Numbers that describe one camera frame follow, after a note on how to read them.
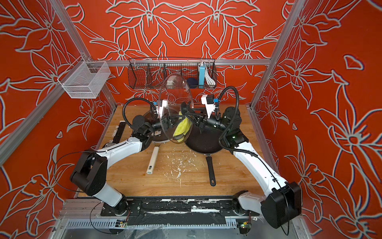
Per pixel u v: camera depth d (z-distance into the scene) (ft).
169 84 2.98
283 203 1.24
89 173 1.47
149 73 3.24
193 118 2.01
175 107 1.97
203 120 1.85
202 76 2.87
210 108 1.84
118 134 3.30
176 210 2.39
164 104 2.12
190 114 1.97
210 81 2.98
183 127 2.20
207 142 3.23
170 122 2.14
